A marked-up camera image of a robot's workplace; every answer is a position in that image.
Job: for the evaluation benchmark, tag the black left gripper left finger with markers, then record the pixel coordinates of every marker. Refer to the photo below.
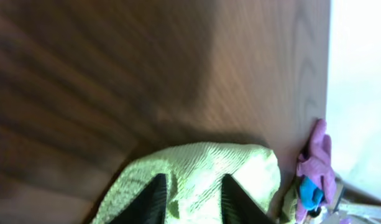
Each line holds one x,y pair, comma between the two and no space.
148,207

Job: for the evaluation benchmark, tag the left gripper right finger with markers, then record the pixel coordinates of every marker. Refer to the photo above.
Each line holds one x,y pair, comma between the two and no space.
237,207

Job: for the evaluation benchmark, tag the light green microfiber cloth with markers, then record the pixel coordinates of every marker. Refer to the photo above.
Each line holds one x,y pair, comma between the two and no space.
194,173

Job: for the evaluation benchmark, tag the blue microfiber cloth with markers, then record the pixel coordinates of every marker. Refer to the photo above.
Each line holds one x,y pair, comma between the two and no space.
310,195

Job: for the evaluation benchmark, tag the purple microfiber cloth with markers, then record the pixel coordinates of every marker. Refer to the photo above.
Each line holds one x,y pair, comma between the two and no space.
315,163

